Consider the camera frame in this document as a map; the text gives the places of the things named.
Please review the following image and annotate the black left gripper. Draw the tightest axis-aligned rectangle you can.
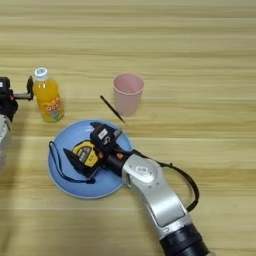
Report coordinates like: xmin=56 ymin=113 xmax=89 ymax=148
xmin=0 ymin=75 xmax=35 ymax=123

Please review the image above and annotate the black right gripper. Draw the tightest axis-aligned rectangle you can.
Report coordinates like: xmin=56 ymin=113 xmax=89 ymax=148
xmin=62 ymin=121 xmax=138 ymax=179

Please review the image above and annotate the yellow black tape measure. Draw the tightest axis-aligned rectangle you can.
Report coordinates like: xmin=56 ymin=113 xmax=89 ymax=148
xmin=48 ymin=139 xmax=102 ymax=185

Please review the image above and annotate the orange juice bottle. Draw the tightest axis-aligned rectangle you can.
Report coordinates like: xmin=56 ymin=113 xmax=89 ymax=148
xmin=32 ymin=67 xmax=65 ymax=124

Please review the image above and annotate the pink plastic cup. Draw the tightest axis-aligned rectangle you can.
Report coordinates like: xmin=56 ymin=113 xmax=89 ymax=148
xmin=112 ymin=72 xmax=146 ymax=118

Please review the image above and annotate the right gripper labelled black box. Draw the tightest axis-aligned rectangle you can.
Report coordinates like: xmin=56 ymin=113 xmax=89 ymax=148
xmin=89 ymin=123 xmax=118 ymax=154

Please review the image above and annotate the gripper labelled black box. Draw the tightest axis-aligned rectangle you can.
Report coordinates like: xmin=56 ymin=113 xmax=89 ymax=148
xmin=0 ymin=76 xmax=11 ymax=98
xmin=89 ymin=123 xmax=118 ymax=154

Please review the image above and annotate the left gripper labelled black box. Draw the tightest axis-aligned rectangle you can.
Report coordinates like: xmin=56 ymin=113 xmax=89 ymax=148
xmin=0 ymin=76 xmax=11 ymax=98

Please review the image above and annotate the black pen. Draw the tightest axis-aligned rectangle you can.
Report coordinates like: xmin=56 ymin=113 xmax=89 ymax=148
xmin=99 ymin=94 xmax=127 ymax=124

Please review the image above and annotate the blue round plate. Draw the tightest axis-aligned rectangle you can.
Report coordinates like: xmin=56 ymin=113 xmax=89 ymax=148
xmin=47 ymin=118 xmax=135 ymax=200

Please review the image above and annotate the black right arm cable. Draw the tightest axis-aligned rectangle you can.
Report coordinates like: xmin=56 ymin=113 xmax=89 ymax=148
xmin=132 ymin=149 xmax=201 ymax=213

